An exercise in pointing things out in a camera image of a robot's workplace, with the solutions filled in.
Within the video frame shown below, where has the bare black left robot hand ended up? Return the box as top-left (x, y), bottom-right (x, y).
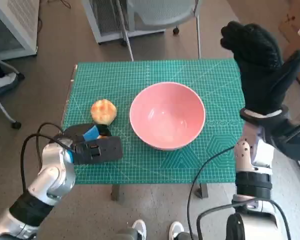
top-left (81, 123), bottom-right (114, 141)

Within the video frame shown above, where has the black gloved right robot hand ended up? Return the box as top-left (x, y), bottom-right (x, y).
top-left (219, 21), bottom-right (300, 116)

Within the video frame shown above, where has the round toy bread bun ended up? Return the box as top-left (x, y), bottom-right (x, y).
top-left (90, 99), bottom-right (118, 126)

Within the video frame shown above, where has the pink bowl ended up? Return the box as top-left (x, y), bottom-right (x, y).
top-left (129, 81), bottom-right (207, 151)

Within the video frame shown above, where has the green cutting mat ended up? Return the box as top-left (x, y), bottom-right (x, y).
top-left (60, 58), bottom-right (247, 185)

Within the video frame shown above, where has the grey metal table leg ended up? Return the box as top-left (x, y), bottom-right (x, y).
top-left (111, 184), bottom-right (121, 202)
top-left (196, 183), bottom-right (210, 200)

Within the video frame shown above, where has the person's foot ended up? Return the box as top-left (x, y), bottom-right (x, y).
top-left (0, 71), bottom-right (19, 93)

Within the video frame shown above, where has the grey mesh chair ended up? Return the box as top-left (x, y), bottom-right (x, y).
top-left (116, 0), bottom-right (203, 61)

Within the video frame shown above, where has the white perforated cabinet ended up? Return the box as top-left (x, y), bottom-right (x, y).
top-left (0, 0), bottom-right (40, 61)

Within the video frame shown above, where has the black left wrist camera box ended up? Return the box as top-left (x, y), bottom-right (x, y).
top-left (72, 136), bottom-right (124, 165)

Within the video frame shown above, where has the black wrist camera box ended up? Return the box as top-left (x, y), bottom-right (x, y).
top-left (262, 123), bottom-right (300, 163)
top-left (72, 136), bottom-right (124, 165)

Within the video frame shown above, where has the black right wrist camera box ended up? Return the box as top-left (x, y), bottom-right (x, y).
top-left (262, 123), bottom-right (300, 163)

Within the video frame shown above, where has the metal chair frame with casters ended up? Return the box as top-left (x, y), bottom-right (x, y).
top-left (0, 54), bottom-right (26, 130)

